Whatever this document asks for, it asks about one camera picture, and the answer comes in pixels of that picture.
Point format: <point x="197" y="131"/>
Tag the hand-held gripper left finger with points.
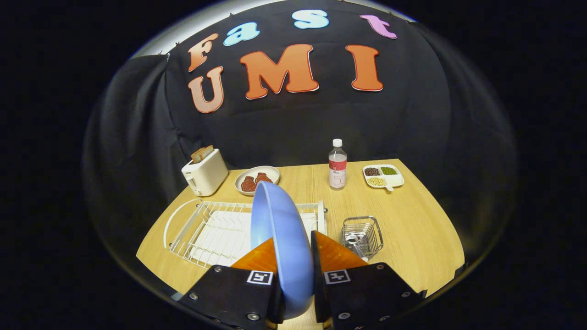
<point x="229" y="293"/>

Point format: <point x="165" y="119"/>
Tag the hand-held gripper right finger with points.
<point x="316" y="275"/>

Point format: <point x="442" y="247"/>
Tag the blue plate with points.
<point x="284" y="238"/>

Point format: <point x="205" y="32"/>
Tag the silver spoon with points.
<point x="353" y="239"/>

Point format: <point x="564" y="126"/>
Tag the beige round plate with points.
<point x="271" y="171"/>

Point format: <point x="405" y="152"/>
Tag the white divided dish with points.
<point x="397" y="180"/>

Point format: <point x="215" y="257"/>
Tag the clear water bottle red label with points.
<point x="337" y="169"/>

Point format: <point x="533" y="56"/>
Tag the brown meat piece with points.
<point x="248" y="184"/>
<point x="263" y="178"/>

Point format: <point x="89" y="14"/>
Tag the yellow beans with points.
<point x="376" y="181"/>

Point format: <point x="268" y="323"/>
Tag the dark red beans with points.
<point x="372" y="172"/>

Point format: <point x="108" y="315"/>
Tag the white toaster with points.
<point x="206" y="175"/>

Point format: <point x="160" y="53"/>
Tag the green beans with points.
<point x="389" y="170"/>

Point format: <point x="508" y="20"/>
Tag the toast slices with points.
<point x="202" y="154"/>

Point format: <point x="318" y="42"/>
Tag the black backdrop cloth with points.
<point x="293" y="123"/>

